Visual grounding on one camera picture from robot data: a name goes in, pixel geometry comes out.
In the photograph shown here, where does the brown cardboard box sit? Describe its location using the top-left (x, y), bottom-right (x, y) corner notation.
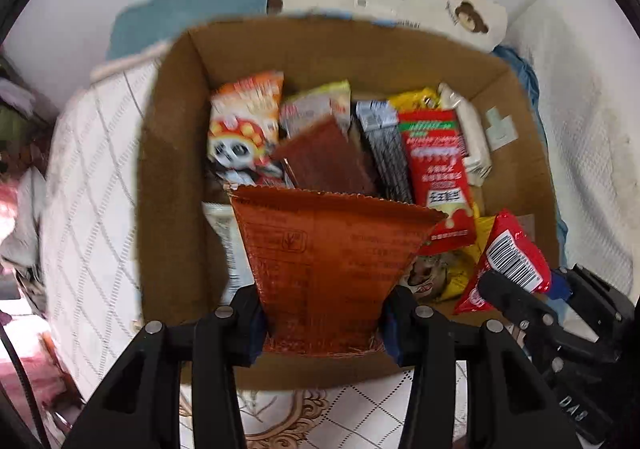
top-left (136, 14), bottom-right (560, 390)

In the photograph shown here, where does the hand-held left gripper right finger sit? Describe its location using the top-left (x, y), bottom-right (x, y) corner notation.
top-left (380, 286), bottom-right (581, 449)

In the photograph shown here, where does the orange panda snack packet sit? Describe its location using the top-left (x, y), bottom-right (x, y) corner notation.
top-left (206, 70), bottom-right (286, 190)

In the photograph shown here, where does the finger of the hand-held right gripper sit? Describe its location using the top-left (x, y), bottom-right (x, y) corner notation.
top-left (477, 269), bottom-right (601, 345)
top-left (549, 264), bottom-right (633, 330)

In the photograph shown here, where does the blue bed sheet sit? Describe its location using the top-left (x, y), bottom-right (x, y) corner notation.
top-left (492, 45), bottom-right (568, 240)

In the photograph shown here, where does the pink plastic bag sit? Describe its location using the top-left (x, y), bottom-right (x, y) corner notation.
top-left (0, 329), bottom-right (76, 412)

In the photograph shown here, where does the yellow cartoon face snack packet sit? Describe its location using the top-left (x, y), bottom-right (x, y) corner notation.
top-left (402, 216), bottom-right (497, 304)

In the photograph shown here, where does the beige yellow-edged snack packet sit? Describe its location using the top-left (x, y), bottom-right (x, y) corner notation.
top-left (279, 79), bottom-right (352, 140)

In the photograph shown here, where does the red green-topped snack packet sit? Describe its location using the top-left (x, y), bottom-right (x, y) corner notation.
top-left (397, 109), bottom-right (477, 250)

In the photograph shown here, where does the silver white snack packet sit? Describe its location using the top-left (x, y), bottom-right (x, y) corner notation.
top-left (437, 82), bottom-right (493, 180)

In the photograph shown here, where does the white flat packet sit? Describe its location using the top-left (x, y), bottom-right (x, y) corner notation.
top-left (202, 202), bottom-right (256, 300)

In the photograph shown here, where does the white quilted cover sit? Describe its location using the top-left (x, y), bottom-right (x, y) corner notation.
top-left (505, 0), bottom-right (640, 300)

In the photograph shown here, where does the teal pillow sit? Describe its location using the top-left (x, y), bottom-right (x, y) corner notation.
top-left (106, 0), bottom-right (268, 61)

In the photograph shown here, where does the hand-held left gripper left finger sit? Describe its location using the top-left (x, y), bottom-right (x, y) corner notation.
top-left (62, 284), bottom-right (266, 449)

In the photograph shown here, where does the black cable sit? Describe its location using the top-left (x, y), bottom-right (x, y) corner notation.
top-left (0, 324), bottom-right (51, 449)

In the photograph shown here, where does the white diamond pattern mattress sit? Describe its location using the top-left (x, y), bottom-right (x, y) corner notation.
top-left (40, 42), bottom-right (506, 449)

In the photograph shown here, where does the orange brown snack packet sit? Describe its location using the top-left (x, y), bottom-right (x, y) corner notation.
top-left (229, 186), bottom-right (448, 357)

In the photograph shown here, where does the dark red snack packet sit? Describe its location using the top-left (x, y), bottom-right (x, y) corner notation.
top-left (272, 114), bottom-right (378, 195)

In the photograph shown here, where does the red barcode snack packet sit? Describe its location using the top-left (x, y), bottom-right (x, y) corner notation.
top-left (453, 210), bottom-right (552, 315)

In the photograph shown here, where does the white bear print blanket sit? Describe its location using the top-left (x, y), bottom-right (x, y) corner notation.
top-left (267, 0), bottom-right (508, 50)

